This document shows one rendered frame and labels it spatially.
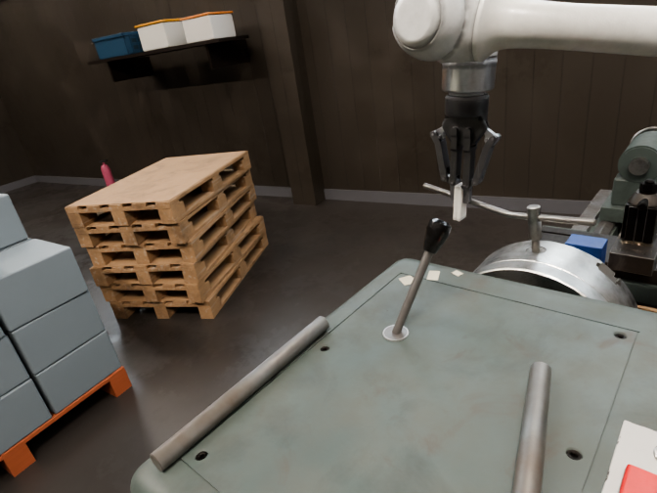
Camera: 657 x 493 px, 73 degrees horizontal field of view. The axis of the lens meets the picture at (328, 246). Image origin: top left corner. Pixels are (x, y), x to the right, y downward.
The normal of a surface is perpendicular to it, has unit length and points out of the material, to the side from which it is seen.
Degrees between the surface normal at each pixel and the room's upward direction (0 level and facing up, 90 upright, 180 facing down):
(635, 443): 0
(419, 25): 85
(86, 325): 90
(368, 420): 0
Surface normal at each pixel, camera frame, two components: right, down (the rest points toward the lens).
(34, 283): 0.83, 0.12
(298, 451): -0.14, -0.90
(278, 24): -0.50, 0.43
